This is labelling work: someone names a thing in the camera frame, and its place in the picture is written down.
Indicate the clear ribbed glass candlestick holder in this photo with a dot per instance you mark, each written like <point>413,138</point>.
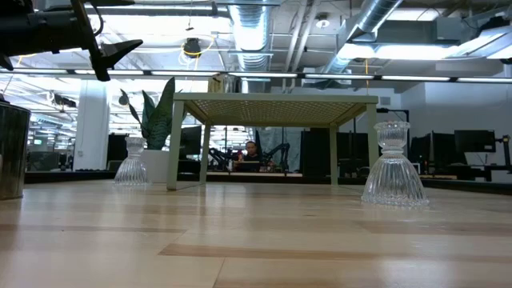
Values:
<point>132,172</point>
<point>394,180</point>

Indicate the black background robot arm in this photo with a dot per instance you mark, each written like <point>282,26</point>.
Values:
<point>278,152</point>
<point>220,158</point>

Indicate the snake plant in white pot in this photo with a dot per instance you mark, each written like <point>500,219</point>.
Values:
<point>160,120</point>

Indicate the black background monitor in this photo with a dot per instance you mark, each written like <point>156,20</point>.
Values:
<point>474,141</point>
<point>191,140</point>

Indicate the green perforated metal shelf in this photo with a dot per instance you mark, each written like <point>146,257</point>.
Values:
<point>276,98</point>

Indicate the seated person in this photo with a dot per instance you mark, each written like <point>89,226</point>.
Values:
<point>251,150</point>

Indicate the long white light strip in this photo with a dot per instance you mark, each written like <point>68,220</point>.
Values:
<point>340,76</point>

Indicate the black background desk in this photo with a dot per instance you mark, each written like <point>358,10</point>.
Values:
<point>480,170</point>

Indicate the black aluminium table frame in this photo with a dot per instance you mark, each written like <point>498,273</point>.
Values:
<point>72,177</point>

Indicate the silver ribbed ventilation duct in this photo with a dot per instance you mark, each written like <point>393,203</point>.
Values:
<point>372,16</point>
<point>252,28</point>

